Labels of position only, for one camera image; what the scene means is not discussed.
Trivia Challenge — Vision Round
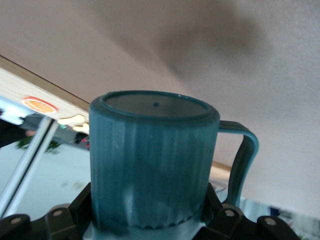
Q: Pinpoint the toy orange slice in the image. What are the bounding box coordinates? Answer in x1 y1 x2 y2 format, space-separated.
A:
21 96 58 115

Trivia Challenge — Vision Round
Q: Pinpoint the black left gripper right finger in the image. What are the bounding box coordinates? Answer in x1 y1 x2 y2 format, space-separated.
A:
197 184 301 240

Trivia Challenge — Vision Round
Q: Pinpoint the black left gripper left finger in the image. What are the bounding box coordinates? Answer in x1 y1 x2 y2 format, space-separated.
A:
0 183 93 240

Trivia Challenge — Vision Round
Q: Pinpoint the camera stand post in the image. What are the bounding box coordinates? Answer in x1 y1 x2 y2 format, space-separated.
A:
0 116 59 218

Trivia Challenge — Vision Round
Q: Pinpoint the dark teal ribbed cup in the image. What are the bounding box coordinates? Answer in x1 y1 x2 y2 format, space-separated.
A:
83 89 260 240

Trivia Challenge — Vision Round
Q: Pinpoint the brown table cover sheet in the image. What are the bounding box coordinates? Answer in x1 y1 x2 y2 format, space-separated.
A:
0 0 320 221

